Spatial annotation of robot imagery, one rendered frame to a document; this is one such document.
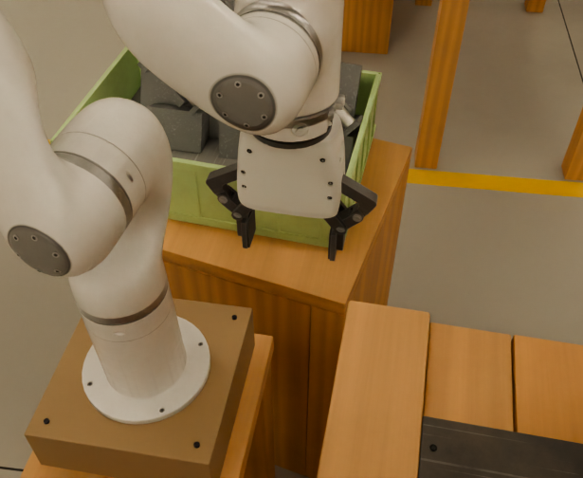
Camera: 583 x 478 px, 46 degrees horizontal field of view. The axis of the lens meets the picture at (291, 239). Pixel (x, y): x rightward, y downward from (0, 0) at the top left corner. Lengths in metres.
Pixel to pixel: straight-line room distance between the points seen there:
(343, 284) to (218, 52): 0.93
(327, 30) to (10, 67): 0.33
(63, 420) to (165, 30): 0.70
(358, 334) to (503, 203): 1.72
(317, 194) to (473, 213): 2.10
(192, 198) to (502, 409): 0.73
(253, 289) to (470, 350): 0.46
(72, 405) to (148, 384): 0.12
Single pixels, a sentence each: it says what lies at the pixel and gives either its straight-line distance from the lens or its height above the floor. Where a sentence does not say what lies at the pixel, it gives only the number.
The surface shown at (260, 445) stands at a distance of 1.39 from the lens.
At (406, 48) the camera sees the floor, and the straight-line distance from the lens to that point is 3.65.
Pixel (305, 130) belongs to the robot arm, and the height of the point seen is 1.47.
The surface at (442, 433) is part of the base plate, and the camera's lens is 1.07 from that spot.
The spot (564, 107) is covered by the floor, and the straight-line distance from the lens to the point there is 3.41.
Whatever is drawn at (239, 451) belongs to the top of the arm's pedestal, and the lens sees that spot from 1.09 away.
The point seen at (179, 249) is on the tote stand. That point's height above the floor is 0.79.
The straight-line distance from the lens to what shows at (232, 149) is 1.53.
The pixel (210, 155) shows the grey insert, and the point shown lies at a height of 0.85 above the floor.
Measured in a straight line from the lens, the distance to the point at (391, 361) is 1.12.
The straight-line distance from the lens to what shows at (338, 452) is 1.03.
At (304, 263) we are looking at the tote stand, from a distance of 1.39.
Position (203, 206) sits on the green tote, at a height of 0.85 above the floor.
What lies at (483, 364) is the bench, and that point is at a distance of 1.17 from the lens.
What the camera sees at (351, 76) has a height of 1.01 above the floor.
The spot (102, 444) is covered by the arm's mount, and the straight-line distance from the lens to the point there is 1.02.
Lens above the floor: 1.82
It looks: 46 degrees down
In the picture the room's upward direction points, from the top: straight up
